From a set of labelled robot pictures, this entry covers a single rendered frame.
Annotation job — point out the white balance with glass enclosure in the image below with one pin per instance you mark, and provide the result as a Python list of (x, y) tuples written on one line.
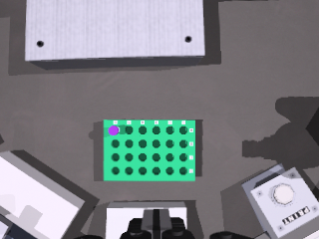
[(283, 203)]

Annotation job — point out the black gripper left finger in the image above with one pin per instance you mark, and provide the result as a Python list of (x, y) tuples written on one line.
[(148, 230)]

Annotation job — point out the green tube rack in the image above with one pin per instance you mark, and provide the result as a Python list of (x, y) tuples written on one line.
[(164, 150)]

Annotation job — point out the white tube with purple cap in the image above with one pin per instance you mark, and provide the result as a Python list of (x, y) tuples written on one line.
[(113, 130)]

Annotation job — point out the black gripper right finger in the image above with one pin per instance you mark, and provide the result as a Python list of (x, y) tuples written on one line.
[(164, 230)]

